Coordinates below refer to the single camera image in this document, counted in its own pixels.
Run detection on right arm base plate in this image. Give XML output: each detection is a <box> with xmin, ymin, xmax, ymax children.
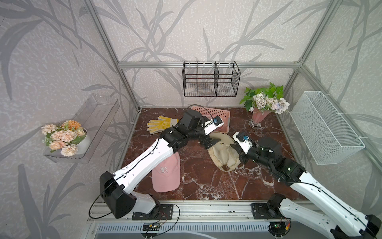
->
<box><xmin>251</xmin><ymin>203</ymin><xmax>285</xmax><ymax>220</ymax></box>

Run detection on aluminium front rail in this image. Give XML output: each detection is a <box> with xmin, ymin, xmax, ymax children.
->
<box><xmin>86</xmin><ymin>200</ymin><xmax>317</xmax><ymax>224</ymax></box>

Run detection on black wire wall basket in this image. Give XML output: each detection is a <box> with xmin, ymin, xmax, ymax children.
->
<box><xmin>182</xmin><ymin>62</ymin><xmax>241</xmax><ymax>97</ymax></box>

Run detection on white mesh wall basket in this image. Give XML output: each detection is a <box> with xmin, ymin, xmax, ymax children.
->
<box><xmin>291</xmin><ymin>91</ymin><xmax>365</xmax><ymax>165</ymax></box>

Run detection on pink perforated plastic basket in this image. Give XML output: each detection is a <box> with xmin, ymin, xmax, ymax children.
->
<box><xmin>190</xmin><ymin>105</ymin><xmax>231</xmax><ymax>134</ymax></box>

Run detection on pink baseball cap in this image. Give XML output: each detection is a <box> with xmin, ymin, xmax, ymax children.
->
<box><xmin>152</xmin><ymin>152</ymin><xmax>181</xmax><ymax>193</ymax></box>

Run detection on beige baseball cap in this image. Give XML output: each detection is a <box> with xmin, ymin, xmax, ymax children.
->
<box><xmin>208</xmin><ymin>132</ymin><xmax>241</xmax><ymax>172</ymax></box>

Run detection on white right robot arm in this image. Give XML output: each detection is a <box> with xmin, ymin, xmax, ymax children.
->
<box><xmin>231</xmin><ymin>132</ymin><xmax>382</xmax><ymax>239</ymax></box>

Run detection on clear acrylic wall shelf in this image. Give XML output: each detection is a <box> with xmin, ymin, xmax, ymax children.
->
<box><xmin>43</xmin><ymin>94</ymin><xmax>120</xmax><ymax>164</ymax></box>

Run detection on yellow white work glove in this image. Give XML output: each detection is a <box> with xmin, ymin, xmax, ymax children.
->
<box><xmin>147</xmin><ymin>116</ymin><xmax>179</xmax><ymax>134</ymax></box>

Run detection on aluminium frame corner post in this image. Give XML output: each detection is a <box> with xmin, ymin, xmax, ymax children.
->
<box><xmin>284</xmin><ymin>0</ymin><xmax>342</xmax><ymax>94</ymax></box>

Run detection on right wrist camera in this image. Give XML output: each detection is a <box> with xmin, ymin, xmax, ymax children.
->
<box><xmin>232</xmin><ymin>131</ymin><xmax>253</xmax><ymax>154</ymax></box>

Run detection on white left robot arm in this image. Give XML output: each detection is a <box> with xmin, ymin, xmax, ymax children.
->
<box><xmin>99</xmin><ymin>109</ymin><xmax>224</xmax><ymax>219</ymax></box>

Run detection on aluminium back crossbar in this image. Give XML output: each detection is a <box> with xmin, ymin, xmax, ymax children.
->
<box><xmin>118</xmin><ymin>61</ymin><xmax>300</xmax><ymax>69</ymax></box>

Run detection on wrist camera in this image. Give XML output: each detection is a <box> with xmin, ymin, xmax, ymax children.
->
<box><xmin>203</xmin><ymin>116</ymin><xmax>224</xmax><ymax>135</ymax></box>
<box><xmin>232</xmin><ymin>131</ymin><xmax>253</xmax><ymax>154</ymax></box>

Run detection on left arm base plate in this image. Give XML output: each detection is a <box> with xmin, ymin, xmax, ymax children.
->
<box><xmin>132</xmin><ymin>204</ymin><xmax>174</xmax><ymax>221</ymax></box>

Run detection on artificial flower bouquet green leaves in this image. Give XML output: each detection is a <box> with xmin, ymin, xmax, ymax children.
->
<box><xmin>240</xmin><ymin>83</ymin><xmax>290</xmax><ymax>114</ymax></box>

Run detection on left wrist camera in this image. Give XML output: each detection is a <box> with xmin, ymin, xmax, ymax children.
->
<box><xmin>203</xmin><ymin>116</ymin><xmax>224</xmax><ymax>135</ymax></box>

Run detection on white pot peach flowers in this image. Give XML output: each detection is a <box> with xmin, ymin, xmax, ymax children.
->
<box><xmin>41</xmin><ymin>120</ymin><xmax>91</xmax><ymax>157</ymax></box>

